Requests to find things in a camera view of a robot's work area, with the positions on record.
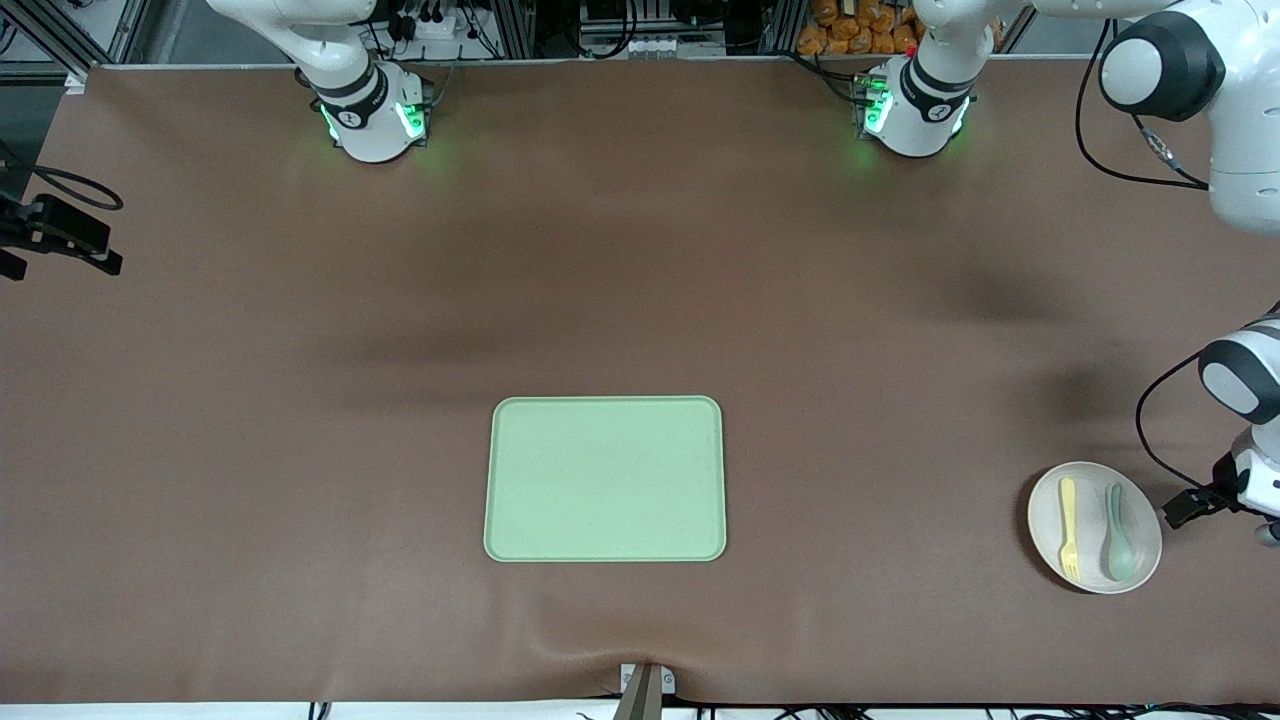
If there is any beige round plate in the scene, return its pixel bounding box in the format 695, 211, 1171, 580
1027, 461, 1163, 596

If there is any aluminium frame post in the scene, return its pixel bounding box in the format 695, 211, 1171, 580
495, 0, 536, 59
770, 0, 803, 56

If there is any light green rectangular tray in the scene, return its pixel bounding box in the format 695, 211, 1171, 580
484, 396, 728, 563

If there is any aluminium frame strut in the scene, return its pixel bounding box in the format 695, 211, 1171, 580
0, 0, 151, 96

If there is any aluminium camera post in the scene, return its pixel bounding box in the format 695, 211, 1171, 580
612, 662, 665, 720

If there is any white power strip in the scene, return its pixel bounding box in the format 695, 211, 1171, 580
395, 8, 463, 43

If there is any pale green plastic spoon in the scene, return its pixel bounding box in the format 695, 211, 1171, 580
1102, 483, 1137, 583

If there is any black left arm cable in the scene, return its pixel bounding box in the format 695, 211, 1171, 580
1075, 18, 1216, 496

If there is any brown table mat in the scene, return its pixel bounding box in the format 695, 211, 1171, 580
0, 55, 1280, 706

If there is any grey metal post bracket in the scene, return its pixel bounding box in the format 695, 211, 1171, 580
619, 663, 678, 697

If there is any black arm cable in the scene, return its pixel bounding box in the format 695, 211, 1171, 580
0, 140, 124, 211
1075, 18, 1216, 496

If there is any orange snack packets pile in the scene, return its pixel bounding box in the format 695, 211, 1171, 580
797, 0, 926, 56

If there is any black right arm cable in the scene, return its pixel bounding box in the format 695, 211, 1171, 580
0, 140, 124, 211

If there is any yellow plastic fork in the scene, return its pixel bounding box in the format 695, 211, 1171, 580
1058, 477, 1083, 584

